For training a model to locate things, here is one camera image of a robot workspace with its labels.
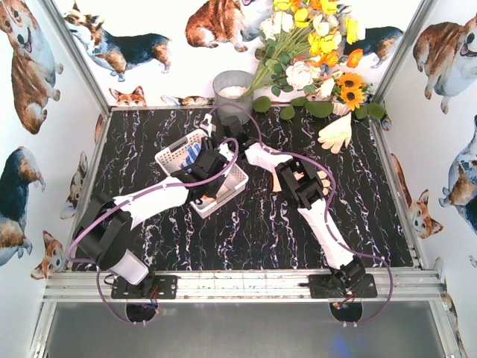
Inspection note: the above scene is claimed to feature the blue dotted knit glove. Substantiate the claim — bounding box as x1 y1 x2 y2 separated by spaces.
180 142 201 169

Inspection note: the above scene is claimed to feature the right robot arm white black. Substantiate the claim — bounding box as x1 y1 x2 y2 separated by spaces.
222 116 366 297

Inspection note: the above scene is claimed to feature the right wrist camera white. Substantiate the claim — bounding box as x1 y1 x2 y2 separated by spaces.
199 113 216 138

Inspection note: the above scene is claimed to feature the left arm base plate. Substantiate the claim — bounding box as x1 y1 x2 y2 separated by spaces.
111 274 178 299

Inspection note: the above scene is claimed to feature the artificial flower bouquet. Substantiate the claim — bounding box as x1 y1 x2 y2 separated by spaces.
244 1 366 97

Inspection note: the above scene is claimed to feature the grey metal bucket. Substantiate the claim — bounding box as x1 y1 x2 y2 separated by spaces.
212 70 253 124

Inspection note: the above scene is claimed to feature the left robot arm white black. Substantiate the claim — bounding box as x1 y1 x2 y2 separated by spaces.
70 144 237 286

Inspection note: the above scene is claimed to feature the white plastic storage basket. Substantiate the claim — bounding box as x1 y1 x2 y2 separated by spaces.
154 129 248 219

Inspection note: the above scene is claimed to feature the purple cable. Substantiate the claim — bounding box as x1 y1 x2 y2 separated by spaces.
65 137 240 325
206 102 394 325

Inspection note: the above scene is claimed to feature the cream leather glove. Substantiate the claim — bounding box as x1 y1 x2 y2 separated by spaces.
318 113 352 154
272 171 331 195

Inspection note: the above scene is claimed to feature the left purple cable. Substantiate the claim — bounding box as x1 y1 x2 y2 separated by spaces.
65 137 240 325

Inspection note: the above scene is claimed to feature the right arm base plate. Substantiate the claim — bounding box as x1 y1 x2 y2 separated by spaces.
298 274 378 298

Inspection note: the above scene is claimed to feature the sunflower bunch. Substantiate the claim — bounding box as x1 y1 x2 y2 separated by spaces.
332 72 372 111

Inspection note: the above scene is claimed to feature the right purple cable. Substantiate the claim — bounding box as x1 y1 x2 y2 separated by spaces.
206 102 394 325

